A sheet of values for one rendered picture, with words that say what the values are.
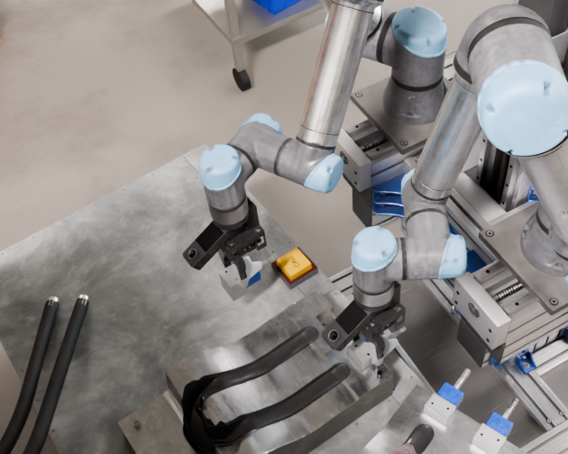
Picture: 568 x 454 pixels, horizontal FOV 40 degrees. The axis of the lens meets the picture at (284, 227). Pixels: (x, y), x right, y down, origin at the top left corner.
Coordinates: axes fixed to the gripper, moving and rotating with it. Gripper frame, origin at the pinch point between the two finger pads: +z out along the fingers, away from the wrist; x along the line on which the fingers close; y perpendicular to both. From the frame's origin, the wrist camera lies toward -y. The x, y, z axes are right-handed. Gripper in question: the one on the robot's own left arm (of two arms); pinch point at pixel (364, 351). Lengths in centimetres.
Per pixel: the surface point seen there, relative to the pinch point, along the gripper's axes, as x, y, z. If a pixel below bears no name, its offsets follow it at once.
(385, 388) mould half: -6.9, 0.0, 5.3
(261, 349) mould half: 14.1, -16.1, 2.1
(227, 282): 28.0, -14.5, -5.3
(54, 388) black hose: 32, -55, 1
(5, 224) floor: 169, -46, 90
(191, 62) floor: 207, 61, 91
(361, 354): -0.7, -1.3, -1.3
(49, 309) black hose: 55, -48, 7
